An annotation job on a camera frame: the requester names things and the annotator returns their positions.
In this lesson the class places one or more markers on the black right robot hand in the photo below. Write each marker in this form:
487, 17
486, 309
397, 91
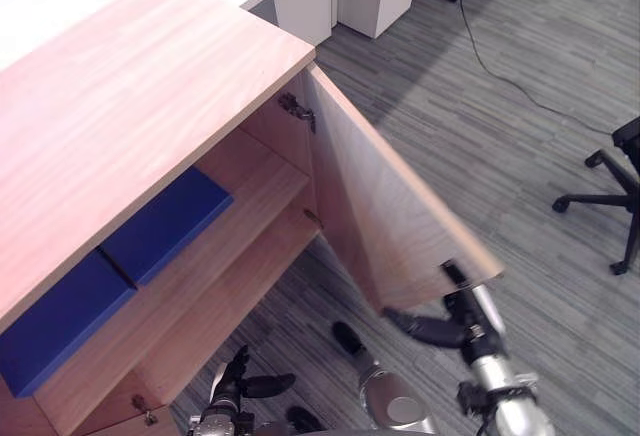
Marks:
462, 323

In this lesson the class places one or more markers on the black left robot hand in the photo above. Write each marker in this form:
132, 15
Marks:
232, 381

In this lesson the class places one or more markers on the wooden cabinet door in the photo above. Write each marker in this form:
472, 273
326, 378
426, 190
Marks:
125, 423
380, 206

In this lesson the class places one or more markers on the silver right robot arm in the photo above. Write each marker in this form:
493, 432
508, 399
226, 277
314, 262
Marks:
510, 396

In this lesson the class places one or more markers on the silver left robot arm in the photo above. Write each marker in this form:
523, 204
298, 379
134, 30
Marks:
220, 421

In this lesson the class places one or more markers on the metal door hinge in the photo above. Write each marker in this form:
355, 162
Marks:
142, 406
298, 110
311, 216

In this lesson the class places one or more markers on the blue folder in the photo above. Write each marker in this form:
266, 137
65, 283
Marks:
60, 321
165, 226

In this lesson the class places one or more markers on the light wooden office cabinet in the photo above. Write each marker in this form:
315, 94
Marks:
125, 86

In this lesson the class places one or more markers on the white office desk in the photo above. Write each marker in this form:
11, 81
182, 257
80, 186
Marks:
60, 11

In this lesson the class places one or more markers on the dark left robot foot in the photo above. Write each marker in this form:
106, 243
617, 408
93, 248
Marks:
305, 420

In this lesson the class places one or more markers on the silver right robot leg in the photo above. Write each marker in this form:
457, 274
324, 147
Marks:
390, 391

